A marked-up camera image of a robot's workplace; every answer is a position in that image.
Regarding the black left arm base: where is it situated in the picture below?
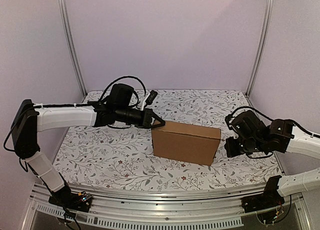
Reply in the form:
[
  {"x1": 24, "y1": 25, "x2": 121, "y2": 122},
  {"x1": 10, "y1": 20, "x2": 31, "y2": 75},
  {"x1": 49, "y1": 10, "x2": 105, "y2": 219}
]
[{"x1": 48, "y1": 187, "x2": 93, "y2": 213}]

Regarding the aluminium frame post right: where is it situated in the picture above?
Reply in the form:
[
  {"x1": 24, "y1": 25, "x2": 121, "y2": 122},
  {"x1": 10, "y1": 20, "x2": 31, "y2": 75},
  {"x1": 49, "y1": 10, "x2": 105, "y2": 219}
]
[{"x1": 245, "y1": 0, "x2": 274, "y2": 99}]

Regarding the aluminium frame post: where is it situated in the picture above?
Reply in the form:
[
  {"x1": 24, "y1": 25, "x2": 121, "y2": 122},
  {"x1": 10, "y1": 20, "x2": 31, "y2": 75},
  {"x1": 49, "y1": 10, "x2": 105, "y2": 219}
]
[
  {"x1": 245, "y1": 0, "x2": 274, "y2": 99},
  {"x1": 58, "y1": 0, "x2": 88, "y2": 97}
]

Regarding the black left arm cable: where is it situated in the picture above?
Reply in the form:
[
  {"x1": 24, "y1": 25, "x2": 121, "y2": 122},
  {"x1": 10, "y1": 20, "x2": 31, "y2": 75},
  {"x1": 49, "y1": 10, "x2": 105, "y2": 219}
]
[{"x1": 98, "y1": 76, "x2": 148, "y2": 108}]

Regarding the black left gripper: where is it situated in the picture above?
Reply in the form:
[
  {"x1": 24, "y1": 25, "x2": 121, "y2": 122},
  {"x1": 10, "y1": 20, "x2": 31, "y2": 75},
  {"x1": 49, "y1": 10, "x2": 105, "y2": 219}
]
[{"x1": 116, "y1": 106, "x2": 166, "y2": 130}]

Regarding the brown cardboard box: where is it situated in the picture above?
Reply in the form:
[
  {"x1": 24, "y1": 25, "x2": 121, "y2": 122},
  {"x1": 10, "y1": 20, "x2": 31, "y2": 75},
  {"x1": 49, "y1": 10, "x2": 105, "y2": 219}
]
[{"x1": 151, "y1": 121, "x2": 221, "y2": 166}]

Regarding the aluminium frame post left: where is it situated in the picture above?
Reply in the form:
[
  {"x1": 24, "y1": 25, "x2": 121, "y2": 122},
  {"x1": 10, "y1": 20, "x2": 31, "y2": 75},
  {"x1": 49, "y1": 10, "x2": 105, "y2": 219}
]
[{"x1": 58, "y1": 0, "x2": 88, "y2": 97}]

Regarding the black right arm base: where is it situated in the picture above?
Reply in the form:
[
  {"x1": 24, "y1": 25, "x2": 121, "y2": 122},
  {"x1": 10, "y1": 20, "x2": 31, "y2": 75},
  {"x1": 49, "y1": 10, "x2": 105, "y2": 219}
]
[{"x1": 241, "y1": 190, "x2": 285, "y2": 213}]

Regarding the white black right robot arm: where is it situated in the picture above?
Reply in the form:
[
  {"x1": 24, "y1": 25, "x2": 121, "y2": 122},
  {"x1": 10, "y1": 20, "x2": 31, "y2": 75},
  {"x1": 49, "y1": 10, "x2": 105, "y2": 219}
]
[{"x1": 224, "y1": 107, "x2": 320, "y2": 208}]

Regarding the aluminium front rail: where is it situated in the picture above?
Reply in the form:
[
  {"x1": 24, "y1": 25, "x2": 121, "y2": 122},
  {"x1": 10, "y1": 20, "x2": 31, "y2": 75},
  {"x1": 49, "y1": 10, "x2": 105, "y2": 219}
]
[{"x1": 21, "y1": 184, "x2": 313, "y2": 230}]

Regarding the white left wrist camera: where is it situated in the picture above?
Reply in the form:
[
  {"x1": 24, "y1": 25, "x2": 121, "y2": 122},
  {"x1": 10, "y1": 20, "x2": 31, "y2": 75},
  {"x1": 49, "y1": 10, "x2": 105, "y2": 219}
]
[{"x1": 138, "y1": 90, "x2": 158, "y2": 110}]

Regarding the floral patterned table mat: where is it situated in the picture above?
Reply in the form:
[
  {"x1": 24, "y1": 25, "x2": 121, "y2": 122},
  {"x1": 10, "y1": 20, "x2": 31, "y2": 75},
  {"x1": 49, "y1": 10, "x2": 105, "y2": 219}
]
[{"x1": 53, "y1": 90, "x2": 282, "y2": 192}]

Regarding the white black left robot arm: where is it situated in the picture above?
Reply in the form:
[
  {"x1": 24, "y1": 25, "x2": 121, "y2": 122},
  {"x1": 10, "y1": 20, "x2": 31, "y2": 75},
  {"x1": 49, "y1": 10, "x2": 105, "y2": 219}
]
[{"x1": 7, "y1": 83, "x2": 166, "y2": 207}]

